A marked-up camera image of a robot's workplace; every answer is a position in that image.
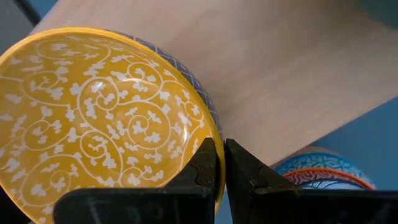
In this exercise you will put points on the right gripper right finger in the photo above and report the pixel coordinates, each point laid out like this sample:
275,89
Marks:
280,207

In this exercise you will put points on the navy bowl with yellow inside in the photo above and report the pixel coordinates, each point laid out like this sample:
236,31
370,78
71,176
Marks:
93,118

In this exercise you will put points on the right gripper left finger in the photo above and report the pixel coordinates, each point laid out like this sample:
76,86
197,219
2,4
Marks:
140,207

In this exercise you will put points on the red zigzag patterned bowl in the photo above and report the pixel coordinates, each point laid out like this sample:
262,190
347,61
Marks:
314,176

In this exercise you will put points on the teal geometric patterned bowl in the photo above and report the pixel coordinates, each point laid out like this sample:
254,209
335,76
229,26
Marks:
320,161

